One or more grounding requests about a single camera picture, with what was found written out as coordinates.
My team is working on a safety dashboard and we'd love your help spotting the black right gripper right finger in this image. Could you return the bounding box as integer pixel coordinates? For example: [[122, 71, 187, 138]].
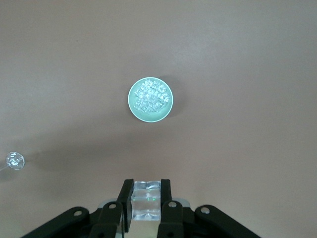
[[157, 178, 261, 238]]

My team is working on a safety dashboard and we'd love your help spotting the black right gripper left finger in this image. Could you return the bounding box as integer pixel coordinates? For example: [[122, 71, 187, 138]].
[[23, 179, 135, 238]]

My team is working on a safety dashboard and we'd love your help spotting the clear ice cube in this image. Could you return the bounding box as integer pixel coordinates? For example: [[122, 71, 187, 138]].
[[131, 180, 161, 221]]

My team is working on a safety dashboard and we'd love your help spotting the clear wine glass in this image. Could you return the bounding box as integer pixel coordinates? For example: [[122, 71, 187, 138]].
[[0, 151, 26, 174]]

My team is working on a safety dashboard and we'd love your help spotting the pile of clear ice cubes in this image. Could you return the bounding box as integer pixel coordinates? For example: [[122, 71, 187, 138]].
[[133, 78, 171, 115]]

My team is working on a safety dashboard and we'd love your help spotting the green ceramic bowl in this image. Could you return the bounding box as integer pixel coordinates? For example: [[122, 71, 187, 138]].
[[127, 76, 174, 123]]

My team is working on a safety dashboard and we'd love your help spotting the brown table cover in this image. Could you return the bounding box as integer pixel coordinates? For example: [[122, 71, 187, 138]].
[[0, 0, 317, 238]]

